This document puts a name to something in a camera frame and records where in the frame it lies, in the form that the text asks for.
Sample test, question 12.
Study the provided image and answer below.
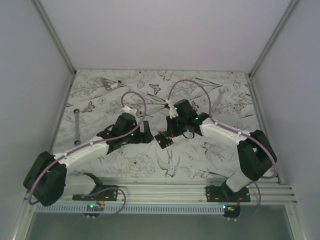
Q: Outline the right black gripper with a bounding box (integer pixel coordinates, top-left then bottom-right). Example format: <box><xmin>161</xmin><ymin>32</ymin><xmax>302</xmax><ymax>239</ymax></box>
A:
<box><xmin>166</xmin><ymin>113</ymin><xmax>187</xmax><ymax>138</ymax></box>

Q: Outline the black fuse box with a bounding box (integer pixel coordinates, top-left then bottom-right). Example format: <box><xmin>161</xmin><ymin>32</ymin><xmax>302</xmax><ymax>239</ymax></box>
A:
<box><xmin>154</xmin><ymin>131</ymin><xmax>174</xmax><ymax>149</ymax></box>

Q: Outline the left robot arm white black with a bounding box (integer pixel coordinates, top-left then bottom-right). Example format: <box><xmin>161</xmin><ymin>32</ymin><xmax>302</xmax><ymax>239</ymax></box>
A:
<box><xmin>23</xmin><ymin>113</ymin><xmax>154</xmax><ymax>207</ymax></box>

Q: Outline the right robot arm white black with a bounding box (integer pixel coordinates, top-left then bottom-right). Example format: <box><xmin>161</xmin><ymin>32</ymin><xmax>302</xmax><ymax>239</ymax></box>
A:
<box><xmin>165</xmin><ymin>99</ymin><xmax>277</xmax><ymax>203</ymax></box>

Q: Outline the silver open-end wrench right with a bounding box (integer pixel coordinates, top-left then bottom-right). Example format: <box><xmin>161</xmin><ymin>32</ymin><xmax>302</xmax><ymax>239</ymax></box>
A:
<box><xmin>212</xmin><ymin>87</ymin><xmax>226</xmax><ymax>110</ymax></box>

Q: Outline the silver ratchet wrench left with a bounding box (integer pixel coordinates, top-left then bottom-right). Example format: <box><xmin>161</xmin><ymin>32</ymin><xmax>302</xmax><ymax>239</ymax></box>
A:
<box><xmin>73</xmin><ymin>108</ymin><xmax>81</xmax><ymax>146</ymax></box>

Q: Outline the left controller board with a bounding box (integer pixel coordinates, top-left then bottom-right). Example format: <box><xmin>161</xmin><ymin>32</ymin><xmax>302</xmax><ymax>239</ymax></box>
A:
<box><xmin>84</xmin><ymin>203</ymin><xmax>105</xmax><ymax>220</ymax></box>

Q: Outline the controller board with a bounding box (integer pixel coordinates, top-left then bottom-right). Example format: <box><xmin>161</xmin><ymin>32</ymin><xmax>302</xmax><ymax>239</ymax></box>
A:
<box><xmin>84</xmin><ymin>203</ymin><xmax>105</xmax><ymax>220</ymax></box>
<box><xmin>222</xmin><ymin>204</ymin><xmax>241</xmax><ymax>222</ymax></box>

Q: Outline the right controller board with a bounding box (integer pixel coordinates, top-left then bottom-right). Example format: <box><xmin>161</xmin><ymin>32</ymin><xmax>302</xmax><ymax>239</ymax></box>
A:
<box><xmin>222</xmin><ymin>204</ymin><xmax>241</xmax><ymax>222</ymax></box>

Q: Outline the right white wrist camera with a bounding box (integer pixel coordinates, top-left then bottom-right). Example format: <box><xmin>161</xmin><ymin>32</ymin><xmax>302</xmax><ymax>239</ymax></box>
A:
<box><xmin>164</xmin><ymin>99</ymin><xmax>179</xmax><ymax>119</ymax></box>

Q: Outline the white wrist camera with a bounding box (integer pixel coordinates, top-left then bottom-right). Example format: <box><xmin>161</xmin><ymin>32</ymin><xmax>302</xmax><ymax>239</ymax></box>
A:
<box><xmin>164</xmin><ymin>99</ymin><xmax>179</xmax><ymax>119</ymax></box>
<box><xmin>122</xmin><ymin>105</ymin><xmax>137</xmax><ymax>117</ymax></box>

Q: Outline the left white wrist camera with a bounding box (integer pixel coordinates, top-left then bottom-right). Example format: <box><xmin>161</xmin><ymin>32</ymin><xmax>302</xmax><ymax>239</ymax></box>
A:
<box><xmin>122</xmin><ymin>105</ymin><xmax>137</xmax><ymax>117</ymax></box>

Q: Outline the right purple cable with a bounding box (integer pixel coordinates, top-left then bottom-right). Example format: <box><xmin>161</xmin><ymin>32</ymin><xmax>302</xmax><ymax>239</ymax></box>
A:
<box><xmin>166</xmin><ymin>79</ymin><xmax>279</xmax><ymax>222</ymax></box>

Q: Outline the purple cable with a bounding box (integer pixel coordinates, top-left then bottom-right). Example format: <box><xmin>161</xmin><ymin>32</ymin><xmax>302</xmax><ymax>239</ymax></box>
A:
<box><xmin>166</xmin><ymin>79</ymin><xmax>279</xmax><ymax>222</ymax></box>
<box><xmin>27</xmin><ymin>91</ymin><xmax>148</xmax><ymax>221</ymax></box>

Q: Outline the aluminium rail frame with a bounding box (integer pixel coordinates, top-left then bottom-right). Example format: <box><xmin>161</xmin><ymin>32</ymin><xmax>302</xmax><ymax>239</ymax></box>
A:
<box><xmin>14</xmin><ymin>0</ymin><xmax>301</xmax><ymax>240</ymax></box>

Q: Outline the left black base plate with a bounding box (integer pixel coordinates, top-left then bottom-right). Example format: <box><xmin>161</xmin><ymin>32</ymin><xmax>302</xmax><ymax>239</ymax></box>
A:
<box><xmin>72</xmin><ymin>185</ymin><xmax>119</xmax><ymax>202</ymax></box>

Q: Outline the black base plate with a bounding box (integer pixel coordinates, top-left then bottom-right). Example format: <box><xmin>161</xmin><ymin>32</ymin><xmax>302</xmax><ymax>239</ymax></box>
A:
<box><xmin>72</xmin><ymin>185</ymin><xmax>119</xmax><ymax>202</ymax></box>
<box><xmin>205</xmin><ymin>185</ymin><xmax>251</xmax><ymax>203</ymax></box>

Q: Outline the metal bracket tool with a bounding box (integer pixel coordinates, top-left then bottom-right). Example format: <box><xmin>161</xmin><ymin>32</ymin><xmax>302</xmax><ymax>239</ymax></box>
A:
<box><xmin>100</xmin><ymin>78</ymin><xmax>112</xmax><ymax>91</ymax></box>

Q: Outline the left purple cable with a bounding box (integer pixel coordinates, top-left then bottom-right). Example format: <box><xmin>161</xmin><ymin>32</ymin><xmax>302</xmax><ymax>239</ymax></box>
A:
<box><xmin>27</xmin><ymin>91</ymin><xmax>148</xmax><ymax>221</ymax></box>

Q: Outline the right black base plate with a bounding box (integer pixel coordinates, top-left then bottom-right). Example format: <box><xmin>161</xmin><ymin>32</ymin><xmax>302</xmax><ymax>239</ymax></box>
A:
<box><xmin>205</xmin><ymin>185</ymin><xmax>251</xmax><ymax>203</ymax></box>

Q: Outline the white slotted cable duct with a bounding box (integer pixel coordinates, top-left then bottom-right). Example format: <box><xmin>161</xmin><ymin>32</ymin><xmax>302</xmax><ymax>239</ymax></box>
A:
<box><xmin>35</xmin><ymin>203</ymin><xmax>224</xmax><ymax>215</ymax></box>

